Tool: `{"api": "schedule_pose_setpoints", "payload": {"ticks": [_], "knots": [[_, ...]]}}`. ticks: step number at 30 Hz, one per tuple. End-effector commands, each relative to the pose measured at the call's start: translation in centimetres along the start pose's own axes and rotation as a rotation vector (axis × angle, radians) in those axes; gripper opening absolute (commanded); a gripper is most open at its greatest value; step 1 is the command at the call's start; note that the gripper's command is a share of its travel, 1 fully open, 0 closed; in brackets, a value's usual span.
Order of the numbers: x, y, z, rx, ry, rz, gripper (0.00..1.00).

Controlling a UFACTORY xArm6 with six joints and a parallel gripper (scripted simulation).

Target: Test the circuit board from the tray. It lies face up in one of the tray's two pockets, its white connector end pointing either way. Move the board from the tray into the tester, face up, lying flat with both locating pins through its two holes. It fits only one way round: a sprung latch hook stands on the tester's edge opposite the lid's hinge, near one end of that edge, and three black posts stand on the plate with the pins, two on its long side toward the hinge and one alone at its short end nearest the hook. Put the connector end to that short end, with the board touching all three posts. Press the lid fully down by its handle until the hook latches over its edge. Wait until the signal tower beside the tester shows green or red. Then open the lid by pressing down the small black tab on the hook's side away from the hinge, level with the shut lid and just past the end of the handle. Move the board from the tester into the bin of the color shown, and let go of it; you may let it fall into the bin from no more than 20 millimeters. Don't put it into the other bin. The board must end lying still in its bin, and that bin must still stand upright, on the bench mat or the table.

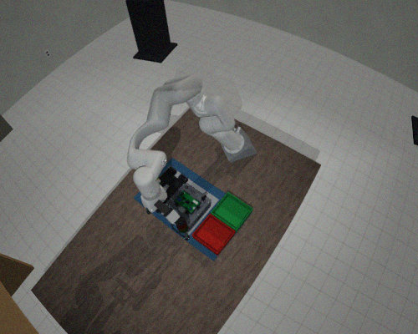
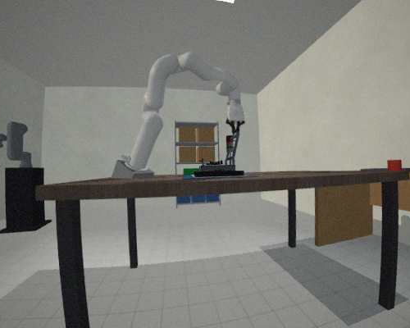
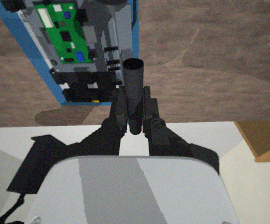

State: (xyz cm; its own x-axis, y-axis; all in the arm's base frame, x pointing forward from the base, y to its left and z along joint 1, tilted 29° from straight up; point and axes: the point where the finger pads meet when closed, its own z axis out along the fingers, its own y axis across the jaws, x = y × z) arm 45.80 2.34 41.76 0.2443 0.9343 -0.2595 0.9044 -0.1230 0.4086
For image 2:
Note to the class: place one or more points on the green bin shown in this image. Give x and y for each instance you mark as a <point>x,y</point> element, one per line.
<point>190,171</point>

